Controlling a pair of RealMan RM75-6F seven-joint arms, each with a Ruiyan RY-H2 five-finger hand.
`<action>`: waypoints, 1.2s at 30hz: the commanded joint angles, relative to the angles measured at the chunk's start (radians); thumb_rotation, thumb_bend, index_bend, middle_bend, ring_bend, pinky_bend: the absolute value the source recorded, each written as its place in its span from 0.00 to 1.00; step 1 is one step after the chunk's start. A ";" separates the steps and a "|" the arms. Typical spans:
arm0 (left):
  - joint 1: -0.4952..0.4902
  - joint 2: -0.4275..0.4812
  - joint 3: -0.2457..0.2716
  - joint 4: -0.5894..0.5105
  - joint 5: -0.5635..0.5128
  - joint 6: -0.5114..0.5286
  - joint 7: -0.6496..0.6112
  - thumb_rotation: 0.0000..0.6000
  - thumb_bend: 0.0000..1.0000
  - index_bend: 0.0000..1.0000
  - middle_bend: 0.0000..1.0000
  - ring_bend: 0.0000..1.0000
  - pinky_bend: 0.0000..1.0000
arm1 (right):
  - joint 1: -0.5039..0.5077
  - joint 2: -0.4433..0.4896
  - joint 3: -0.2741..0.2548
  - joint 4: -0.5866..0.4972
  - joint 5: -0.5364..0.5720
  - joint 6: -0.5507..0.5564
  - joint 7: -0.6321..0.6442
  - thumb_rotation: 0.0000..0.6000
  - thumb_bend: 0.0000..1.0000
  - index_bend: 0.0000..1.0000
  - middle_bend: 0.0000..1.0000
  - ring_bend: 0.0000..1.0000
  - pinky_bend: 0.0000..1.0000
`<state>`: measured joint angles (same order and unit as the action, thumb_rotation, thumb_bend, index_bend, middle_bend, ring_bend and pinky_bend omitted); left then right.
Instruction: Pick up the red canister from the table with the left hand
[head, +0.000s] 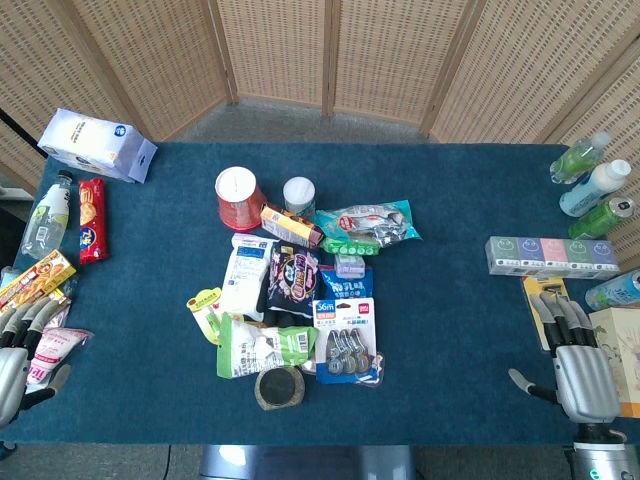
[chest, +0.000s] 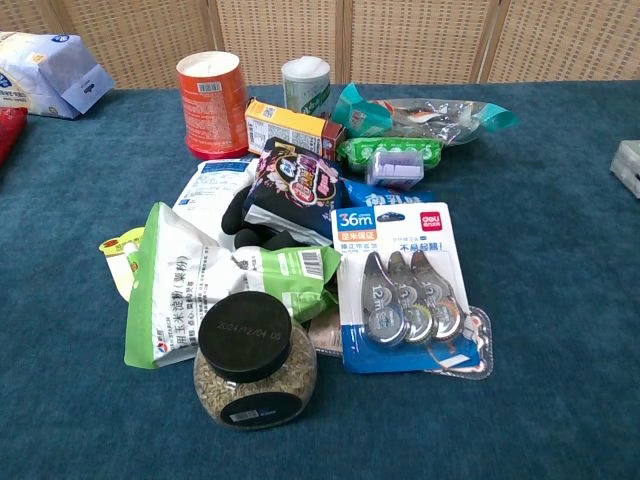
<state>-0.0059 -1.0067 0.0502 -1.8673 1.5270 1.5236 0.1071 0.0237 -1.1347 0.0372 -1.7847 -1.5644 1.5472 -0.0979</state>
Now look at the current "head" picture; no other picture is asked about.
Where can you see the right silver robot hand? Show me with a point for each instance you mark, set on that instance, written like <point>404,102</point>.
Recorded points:
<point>585,377</point>

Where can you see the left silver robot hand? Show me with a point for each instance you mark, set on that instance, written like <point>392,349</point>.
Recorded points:
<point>11,372</point>

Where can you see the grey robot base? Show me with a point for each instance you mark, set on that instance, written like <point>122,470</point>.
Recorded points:
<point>307,462</point>

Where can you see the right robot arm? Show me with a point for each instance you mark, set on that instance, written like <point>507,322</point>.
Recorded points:
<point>602,452</point>

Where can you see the red cup container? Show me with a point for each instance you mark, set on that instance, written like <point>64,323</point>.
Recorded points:
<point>239,202</point>

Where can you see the beige floral box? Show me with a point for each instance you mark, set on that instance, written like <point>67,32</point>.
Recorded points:
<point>620,350</point>

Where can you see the pink white snack bag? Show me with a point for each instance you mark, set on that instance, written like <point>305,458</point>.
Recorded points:
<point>52,347</point>

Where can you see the yellow razor blister card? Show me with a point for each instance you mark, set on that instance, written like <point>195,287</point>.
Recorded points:
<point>542,310</point>

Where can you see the yellow red biscuit box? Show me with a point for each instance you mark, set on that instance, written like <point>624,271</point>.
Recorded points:
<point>35,280</point>

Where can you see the multicolour tissue multipack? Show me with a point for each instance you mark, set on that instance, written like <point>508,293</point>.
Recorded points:
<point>552,257</point>

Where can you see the clear lemon drink bottle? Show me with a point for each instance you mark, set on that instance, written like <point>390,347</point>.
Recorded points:
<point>46,220</point>

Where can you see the green drink can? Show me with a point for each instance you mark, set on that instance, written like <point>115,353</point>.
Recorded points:
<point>600,217</point>

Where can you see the red cracker package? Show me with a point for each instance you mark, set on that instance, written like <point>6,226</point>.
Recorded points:
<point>93,220</point>

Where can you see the light blue white bottle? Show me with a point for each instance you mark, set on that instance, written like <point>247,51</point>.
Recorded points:
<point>592,187</point>

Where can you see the yellow green tube blister pack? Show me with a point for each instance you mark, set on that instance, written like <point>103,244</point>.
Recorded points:
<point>209,312</point>

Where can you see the green clear drink bottle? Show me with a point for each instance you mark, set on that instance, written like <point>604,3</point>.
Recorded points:
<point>577,157</point>

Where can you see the blue tape roll blister pack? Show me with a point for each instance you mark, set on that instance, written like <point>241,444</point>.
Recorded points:
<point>345,340</point>

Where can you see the white blue tissue pack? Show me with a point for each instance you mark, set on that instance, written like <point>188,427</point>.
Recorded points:
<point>97,145</point>

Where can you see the green white snack bag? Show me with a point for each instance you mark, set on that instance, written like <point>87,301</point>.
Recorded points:
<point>260,350</point>

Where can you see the blue milk candy bag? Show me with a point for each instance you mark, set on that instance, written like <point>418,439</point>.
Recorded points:
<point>347,285</point>

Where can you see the white blue label pouch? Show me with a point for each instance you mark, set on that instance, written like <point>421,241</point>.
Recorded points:
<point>246,272</point>

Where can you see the small lavender box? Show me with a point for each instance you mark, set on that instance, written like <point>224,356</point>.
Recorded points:
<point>349,265</point>

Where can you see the round black lid jar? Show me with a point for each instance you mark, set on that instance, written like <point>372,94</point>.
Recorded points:
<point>279,388</point>

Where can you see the teal fish snack bag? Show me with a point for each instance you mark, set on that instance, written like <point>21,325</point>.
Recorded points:
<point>367,220</point>

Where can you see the green candy roll pack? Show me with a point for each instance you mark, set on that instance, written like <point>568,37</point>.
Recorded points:
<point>350,247</point>

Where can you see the dark purple sanitary pad pack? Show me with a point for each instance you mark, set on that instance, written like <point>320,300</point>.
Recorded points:
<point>294,277</point>

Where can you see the orange yellow snack box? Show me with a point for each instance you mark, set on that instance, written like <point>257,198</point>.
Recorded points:
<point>292,227</point>

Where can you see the white round canister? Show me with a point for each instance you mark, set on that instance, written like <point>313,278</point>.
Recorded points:
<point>299,196</point>

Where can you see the bamboo folding screen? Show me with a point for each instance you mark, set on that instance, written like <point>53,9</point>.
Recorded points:
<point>320,55</point>

